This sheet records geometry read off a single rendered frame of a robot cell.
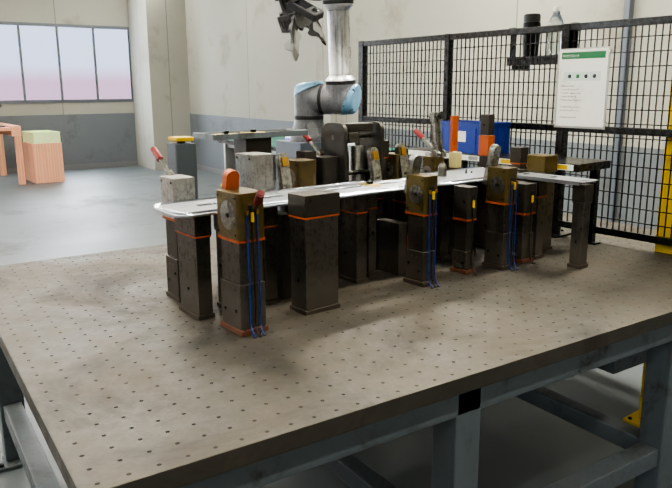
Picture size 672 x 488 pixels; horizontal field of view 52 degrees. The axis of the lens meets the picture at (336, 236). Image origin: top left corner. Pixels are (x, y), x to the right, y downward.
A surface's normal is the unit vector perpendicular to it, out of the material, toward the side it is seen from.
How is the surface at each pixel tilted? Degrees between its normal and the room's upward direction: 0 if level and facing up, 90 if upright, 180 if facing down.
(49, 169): 90
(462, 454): 90
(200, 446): 0
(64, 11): 90
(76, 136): 90
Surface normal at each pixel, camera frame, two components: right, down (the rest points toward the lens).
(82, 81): 0.55, 0.18
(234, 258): -0.78, 0.14
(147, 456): 0.00, -0.98
